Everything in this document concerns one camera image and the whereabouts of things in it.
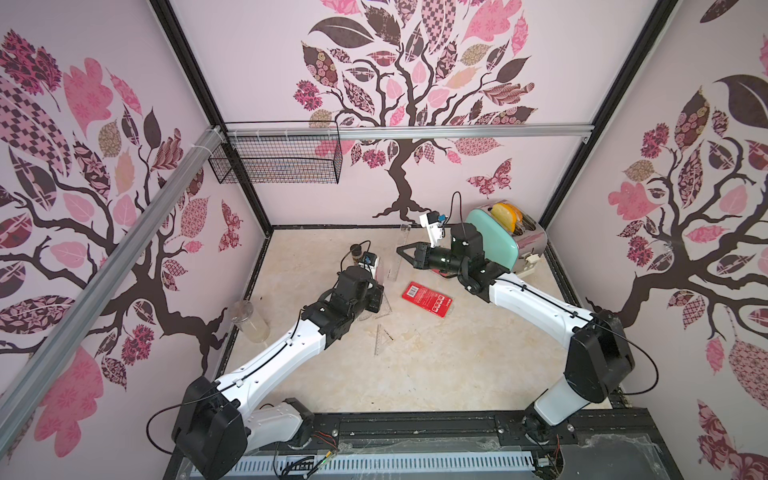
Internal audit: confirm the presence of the yellow toast slice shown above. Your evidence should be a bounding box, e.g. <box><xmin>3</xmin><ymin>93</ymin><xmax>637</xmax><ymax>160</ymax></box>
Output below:
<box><xmin>490</xmin><ymin>203</ymin><xmax>523</xmax><ymax>233</ymax></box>

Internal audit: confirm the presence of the mint green toaster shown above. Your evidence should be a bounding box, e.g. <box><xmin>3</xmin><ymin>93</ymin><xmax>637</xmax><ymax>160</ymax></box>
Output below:
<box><xmin>467</xmin><ymin>202</ymin><xmax>548</xmax><ymax>278</ymax></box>

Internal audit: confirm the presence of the white slotted cable duct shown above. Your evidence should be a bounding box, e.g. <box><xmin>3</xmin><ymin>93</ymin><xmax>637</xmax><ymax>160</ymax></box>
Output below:
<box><xmin>228</xmin><ymin>451</ymin><xmax>536</xmax><ymax>479</ymax></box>

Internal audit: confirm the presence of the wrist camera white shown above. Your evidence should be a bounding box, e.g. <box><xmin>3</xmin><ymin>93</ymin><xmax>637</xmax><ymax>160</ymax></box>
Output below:
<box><xmin>419</xmin><ymin>211</ymin><xmax>447</xmax><ymax>248</ymax></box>
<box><xmin>358</xmin><ymin>251</ymin><xmax>380</xmax><ymax>280</ymax></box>

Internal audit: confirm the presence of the black wire basket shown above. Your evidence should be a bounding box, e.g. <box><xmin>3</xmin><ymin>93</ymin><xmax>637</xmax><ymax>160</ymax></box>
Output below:
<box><xmin>208</xmin><ymin>120</ymin><xmax>343</xmax><ymax>184</ymax></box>

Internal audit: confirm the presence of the black lid spice jar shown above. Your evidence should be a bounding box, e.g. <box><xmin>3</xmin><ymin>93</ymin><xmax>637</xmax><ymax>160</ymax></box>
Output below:
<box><xmin>349</xmin><ymin>243</ymin><xmax>365</xmax><ymax>263</ymax></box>

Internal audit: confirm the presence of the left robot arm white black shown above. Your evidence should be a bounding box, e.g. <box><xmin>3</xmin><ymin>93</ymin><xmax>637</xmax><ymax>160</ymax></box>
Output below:
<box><xmin>171</xmin><ymin>264</ymin><xmax>384</xmax><ymax>479</ymax></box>

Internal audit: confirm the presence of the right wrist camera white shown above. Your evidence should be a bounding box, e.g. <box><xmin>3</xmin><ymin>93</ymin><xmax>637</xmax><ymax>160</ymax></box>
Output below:
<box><xmin>419</xmin><ymin>211</ymin><xmax>447</xmax><ymax>248</ymax></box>

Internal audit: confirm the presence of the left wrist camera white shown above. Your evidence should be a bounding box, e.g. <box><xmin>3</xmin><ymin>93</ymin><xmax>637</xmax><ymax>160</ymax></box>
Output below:
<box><xmin>358</xmin><ymin>251</ymin><xmax>380</xmax><ymax>280</ymax></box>

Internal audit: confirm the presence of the aluminium rail left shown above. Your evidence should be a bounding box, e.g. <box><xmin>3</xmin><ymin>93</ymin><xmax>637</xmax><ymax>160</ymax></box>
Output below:
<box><xmin>1</xmin><ymin>126</ymin><xmax>226</xmax><ymax>454</ymax></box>

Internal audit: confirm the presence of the clear plastic cup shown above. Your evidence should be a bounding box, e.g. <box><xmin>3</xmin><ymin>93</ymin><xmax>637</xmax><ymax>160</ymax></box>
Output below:
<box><xmin>229</xmin><ymin>300</ymin><xmax>270</xmax><ymax>343</ymax></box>

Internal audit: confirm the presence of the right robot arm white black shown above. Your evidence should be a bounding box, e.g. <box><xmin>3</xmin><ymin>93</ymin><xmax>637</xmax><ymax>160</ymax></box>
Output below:
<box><xmin>396</xmin><ymin>223</ymin><xmax>645</xmax><ymax>445</ymax></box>

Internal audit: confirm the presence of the aluminium rail back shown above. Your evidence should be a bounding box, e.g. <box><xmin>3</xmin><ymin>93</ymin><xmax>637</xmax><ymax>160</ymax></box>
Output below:
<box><xmin>226</xmin><ymin>122</ymin><xmax>594</xmax><ymax>141</ymax></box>

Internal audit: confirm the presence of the red ruler set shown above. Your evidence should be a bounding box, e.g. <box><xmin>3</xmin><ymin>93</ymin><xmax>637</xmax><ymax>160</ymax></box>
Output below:
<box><xmin>401</xmin><ymin>282</ymin><xmax>453</xmax><ymax>318</ymax></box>

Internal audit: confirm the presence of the aluminium rail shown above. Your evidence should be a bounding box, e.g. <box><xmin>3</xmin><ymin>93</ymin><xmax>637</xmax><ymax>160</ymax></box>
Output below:
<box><xmin>1</xmin><ymin>126</ymin><xmax>226</xmax><ymax>454</ymax></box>
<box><xmin>226</xmin><ymin>122</ymin><xmax>594</xmax><ymax>141</ymax></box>

